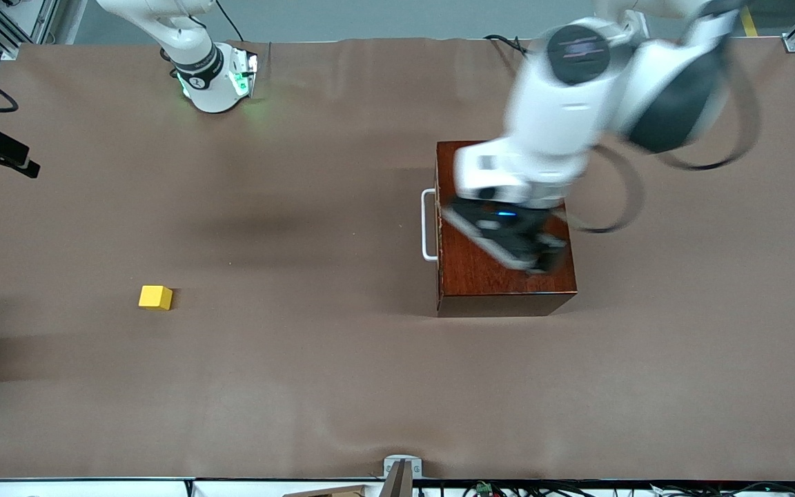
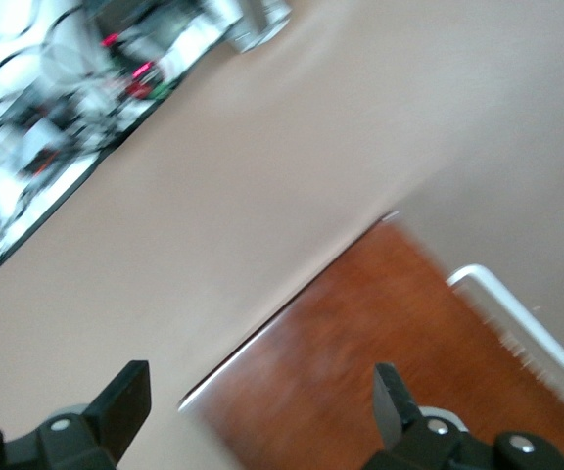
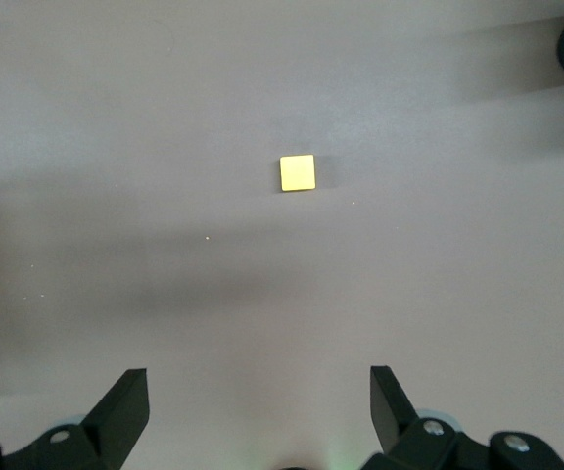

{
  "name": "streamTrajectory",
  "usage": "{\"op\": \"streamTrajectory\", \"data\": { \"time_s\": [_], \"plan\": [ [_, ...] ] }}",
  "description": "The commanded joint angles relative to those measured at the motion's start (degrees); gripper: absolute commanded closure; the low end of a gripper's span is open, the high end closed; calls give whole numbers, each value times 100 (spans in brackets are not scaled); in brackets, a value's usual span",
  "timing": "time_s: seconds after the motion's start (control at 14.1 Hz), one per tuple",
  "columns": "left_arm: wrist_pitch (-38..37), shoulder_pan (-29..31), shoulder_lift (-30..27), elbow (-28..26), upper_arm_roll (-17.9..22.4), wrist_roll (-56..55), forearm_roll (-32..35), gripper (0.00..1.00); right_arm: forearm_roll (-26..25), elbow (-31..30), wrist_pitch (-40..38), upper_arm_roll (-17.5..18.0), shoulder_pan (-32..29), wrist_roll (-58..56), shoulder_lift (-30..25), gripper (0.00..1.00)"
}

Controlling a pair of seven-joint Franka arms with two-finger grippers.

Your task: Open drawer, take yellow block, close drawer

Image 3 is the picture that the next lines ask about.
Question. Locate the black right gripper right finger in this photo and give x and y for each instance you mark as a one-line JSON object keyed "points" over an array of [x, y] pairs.
{"points": [[404, 440]]}

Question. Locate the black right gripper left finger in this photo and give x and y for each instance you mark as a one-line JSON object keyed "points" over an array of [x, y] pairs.
{"points": [[110, 426]]}

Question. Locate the yellow cube block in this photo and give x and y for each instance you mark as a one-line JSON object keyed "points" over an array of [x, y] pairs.
{"points": [[297, 172]]}

